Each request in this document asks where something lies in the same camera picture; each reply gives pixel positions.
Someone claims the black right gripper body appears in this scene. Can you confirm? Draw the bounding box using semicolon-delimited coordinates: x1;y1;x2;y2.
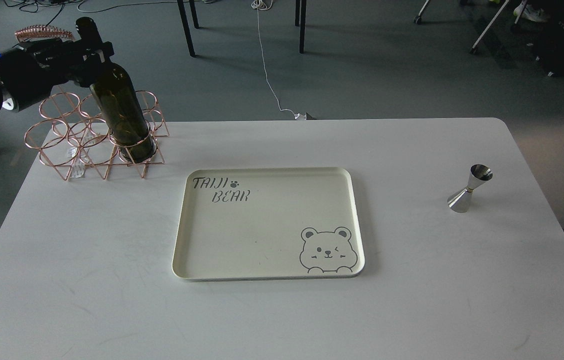
0;38;98;112

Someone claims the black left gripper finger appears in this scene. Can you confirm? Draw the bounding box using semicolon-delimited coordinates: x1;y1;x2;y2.
74;41;115;63

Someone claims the dark green wine bottle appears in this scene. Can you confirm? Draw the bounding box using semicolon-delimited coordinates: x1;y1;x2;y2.
75;16;157;164

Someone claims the silver steel jigger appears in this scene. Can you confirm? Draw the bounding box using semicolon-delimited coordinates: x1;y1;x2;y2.
446;164;493;214

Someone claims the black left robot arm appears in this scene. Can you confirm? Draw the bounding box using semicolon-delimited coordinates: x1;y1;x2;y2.
0;17;115;112

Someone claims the black table leg left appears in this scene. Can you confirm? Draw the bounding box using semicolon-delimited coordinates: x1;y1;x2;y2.
176;0;200;58

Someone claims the black table leg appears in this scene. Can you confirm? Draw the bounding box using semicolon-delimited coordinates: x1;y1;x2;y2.
294;0;307;54
176;0;200;58

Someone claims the white chair leg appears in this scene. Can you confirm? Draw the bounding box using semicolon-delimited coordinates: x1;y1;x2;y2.
467;0;508;55

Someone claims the black table leg right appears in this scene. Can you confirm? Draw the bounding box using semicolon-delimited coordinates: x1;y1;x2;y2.
294;0;307;54

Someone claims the cream bear print tray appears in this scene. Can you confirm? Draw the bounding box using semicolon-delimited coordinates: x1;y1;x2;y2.
172;167;365;281

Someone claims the copper wire wine rack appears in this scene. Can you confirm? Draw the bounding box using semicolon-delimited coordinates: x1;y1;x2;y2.
14;25;170;182

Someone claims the white floor cable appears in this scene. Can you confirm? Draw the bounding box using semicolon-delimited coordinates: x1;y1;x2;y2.
250;0;308;121

